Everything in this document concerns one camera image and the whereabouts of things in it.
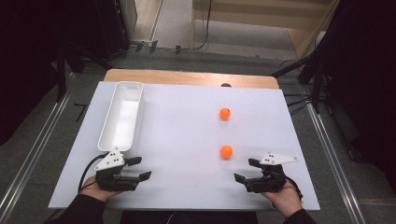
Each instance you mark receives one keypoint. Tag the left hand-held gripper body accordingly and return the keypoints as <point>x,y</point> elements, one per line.
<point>112,180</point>

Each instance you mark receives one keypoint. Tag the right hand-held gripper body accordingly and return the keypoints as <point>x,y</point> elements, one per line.
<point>269,179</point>

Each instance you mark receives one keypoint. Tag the orange ball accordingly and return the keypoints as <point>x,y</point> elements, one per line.
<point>224,113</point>
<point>226,151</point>

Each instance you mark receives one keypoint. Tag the white plastic bin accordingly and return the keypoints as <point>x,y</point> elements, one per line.
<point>123,118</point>

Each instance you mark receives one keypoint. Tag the person's left hand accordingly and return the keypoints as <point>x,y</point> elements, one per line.
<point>96,191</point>

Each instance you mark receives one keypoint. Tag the person's right hand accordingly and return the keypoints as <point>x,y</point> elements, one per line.
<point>281,200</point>

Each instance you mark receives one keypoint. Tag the white board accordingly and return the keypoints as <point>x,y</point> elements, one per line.
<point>186,140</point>

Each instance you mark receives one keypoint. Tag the person's lap dark clothing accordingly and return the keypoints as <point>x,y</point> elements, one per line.
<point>186,217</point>

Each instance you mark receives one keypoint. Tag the wooden table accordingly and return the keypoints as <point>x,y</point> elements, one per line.
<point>186,77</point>

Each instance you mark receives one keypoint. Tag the black stand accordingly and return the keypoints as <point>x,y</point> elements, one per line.
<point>60,71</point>
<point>316,84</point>

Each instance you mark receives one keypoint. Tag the black cabinet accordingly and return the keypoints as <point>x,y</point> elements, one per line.
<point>109,28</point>

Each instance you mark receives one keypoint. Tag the light wooden shelf unit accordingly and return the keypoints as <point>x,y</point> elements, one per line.
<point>258,18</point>

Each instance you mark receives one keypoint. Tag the metal floor rail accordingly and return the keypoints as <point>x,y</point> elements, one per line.
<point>336,161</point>
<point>34,149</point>

